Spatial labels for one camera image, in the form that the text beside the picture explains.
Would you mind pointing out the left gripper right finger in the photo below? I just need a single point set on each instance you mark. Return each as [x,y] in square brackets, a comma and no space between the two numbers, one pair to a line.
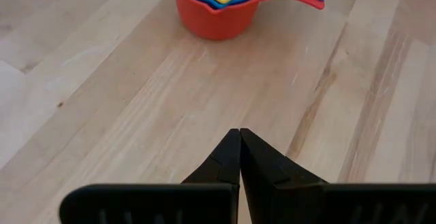
[269,190]

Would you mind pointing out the red measuring cup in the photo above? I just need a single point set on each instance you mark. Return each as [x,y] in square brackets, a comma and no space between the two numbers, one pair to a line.
[218,23]

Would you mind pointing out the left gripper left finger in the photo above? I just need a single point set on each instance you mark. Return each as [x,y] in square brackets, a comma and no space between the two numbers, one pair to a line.
[225,166]

